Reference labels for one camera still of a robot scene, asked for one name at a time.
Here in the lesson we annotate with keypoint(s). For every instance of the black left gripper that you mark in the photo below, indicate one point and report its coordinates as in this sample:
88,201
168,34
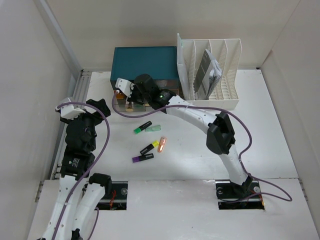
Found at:
101,104

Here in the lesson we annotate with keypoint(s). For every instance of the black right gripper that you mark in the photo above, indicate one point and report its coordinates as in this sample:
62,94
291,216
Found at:
132,95

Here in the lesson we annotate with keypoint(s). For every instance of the clear paper clip jar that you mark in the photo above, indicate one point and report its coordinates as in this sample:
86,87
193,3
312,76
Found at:
163,83

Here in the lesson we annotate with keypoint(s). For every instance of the green cap black highlighter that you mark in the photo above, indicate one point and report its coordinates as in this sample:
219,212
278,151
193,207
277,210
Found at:
142,127

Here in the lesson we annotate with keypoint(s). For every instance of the yellow cap black highlighter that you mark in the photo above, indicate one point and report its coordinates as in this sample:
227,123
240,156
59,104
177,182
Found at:
149,147

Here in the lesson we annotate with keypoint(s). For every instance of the grey booklet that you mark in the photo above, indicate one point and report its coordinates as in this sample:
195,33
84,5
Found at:
207,77

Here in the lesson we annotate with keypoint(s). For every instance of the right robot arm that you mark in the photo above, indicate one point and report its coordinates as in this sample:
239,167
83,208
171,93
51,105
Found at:
220,134

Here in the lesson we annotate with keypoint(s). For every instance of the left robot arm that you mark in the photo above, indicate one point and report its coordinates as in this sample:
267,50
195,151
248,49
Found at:
79,192

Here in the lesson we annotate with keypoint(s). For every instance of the teal drawer organizer cabinet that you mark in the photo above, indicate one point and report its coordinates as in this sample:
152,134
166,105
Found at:
157,61

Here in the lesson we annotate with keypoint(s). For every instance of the purple cap black highlighter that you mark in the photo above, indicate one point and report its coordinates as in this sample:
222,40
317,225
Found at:
142,158

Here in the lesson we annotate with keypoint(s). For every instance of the white file rack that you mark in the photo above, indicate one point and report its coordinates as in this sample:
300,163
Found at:
228,53

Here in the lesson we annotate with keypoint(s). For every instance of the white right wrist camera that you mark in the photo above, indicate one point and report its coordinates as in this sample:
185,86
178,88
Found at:
125,86

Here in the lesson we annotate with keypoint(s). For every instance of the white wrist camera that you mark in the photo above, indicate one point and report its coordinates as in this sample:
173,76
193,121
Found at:
125,86
70,111

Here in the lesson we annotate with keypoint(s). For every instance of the aluminium frame rail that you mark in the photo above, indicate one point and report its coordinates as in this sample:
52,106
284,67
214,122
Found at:
71,92

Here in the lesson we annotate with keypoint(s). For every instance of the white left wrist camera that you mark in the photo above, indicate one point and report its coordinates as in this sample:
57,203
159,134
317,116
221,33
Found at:
70,111

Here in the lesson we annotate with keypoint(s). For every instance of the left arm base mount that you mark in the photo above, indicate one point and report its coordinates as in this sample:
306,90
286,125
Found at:
117,195

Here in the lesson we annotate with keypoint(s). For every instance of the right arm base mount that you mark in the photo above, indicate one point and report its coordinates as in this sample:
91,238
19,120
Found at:
231,197

